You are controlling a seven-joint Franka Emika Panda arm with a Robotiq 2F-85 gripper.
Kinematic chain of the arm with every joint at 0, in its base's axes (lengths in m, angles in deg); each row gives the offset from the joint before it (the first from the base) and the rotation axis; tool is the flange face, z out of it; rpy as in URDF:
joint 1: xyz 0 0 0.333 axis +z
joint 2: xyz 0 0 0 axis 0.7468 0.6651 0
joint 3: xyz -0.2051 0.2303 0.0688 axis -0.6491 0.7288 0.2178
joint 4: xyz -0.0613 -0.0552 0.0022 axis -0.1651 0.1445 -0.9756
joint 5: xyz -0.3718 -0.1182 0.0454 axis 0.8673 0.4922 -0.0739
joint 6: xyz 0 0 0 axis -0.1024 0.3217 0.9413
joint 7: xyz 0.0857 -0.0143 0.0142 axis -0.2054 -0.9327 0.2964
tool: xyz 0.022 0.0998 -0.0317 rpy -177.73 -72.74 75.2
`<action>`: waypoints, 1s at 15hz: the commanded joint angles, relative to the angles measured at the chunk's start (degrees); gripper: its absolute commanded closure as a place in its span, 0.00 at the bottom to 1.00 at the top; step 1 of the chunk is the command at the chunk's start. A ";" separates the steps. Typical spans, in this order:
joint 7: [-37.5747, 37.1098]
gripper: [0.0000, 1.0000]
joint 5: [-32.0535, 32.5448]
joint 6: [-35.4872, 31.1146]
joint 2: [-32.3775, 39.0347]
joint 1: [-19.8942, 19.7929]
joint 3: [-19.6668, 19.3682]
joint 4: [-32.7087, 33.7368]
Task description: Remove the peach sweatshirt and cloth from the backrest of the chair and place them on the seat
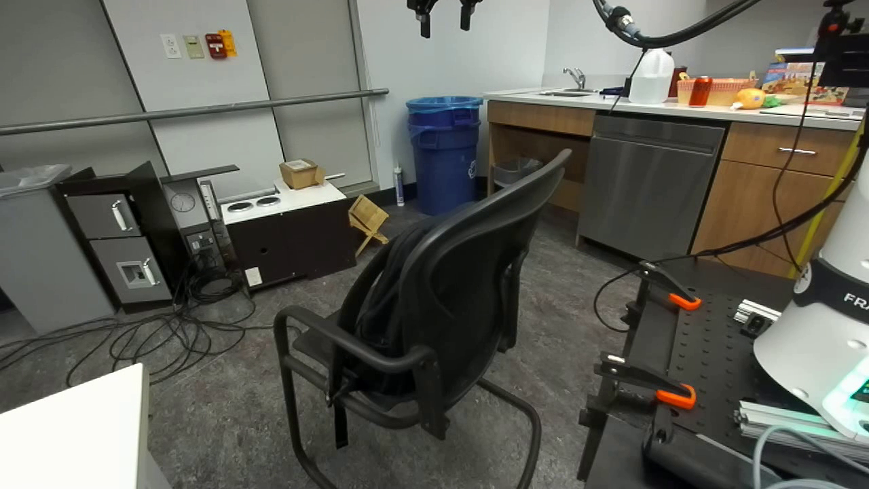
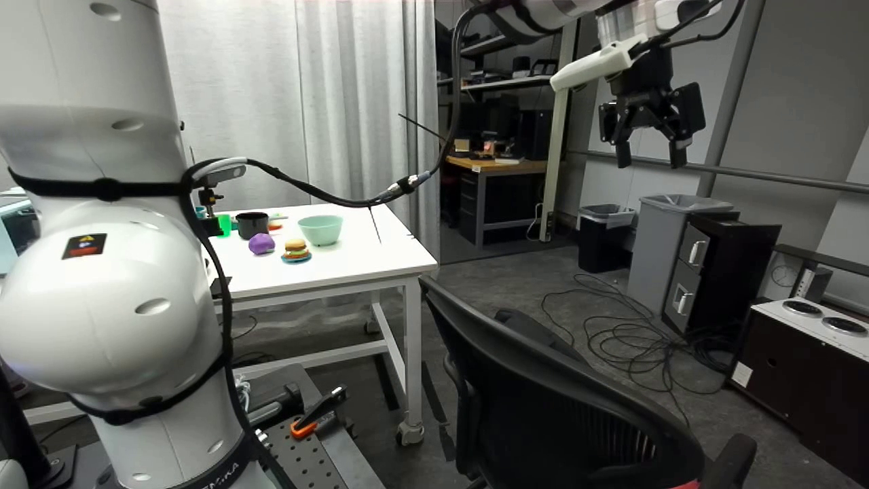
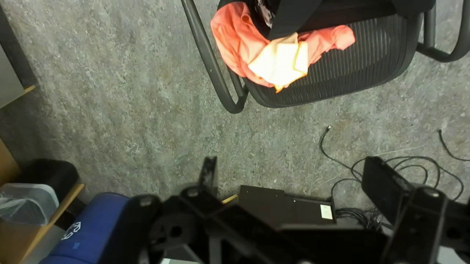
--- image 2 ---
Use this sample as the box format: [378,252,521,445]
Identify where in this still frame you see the purple toy ball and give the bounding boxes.
[246,233,275,256]

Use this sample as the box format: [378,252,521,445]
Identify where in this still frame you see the white table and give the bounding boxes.
[0,201,440,448]

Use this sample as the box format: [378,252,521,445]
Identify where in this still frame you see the black office chair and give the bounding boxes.
[420,279,758,489]

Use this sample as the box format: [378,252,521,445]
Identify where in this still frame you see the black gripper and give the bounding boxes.
[598,50,707,168]

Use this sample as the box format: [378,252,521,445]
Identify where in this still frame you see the toy stove cabinet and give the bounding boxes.
[730,298,869,487]

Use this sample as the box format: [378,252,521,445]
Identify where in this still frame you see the green toy cup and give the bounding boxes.
[216,215,235,237]

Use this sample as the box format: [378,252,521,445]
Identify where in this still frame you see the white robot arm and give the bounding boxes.
[0,0,297,489]

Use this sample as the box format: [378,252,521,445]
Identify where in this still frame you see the mint green bowl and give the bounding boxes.
[298,215,343,248]

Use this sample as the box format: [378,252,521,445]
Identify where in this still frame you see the black small bin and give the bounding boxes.
[575,205,635,271]

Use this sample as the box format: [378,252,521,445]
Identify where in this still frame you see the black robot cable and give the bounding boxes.
[178,90,473,457]

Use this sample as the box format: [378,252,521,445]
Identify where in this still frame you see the black floor cables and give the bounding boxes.
[537,275,728,402]

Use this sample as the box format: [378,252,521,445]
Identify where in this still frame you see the black cup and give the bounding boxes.
[235,211,269,239]

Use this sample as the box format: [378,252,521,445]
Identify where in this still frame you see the toy burger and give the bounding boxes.
[282,239,311,263]

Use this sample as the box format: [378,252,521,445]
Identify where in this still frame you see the metal shelf unit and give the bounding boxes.
[450,0,582,243]

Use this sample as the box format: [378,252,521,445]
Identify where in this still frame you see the wooden workbench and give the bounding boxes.
[440,154,545,248]

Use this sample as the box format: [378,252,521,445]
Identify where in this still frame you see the orange handled clamp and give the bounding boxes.
[246,387,348,440]

